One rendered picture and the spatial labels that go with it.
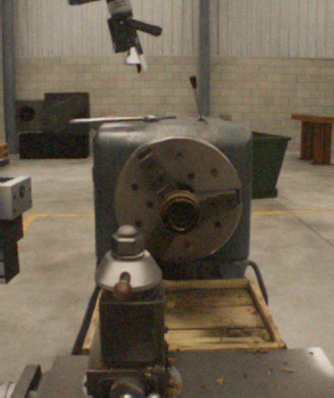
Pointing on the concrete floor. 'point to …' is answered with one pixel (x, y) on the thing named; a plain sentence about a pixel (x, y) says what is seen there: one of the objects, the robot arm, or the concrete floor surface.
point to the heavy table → (315, 138)
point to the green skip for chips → (266, 163)
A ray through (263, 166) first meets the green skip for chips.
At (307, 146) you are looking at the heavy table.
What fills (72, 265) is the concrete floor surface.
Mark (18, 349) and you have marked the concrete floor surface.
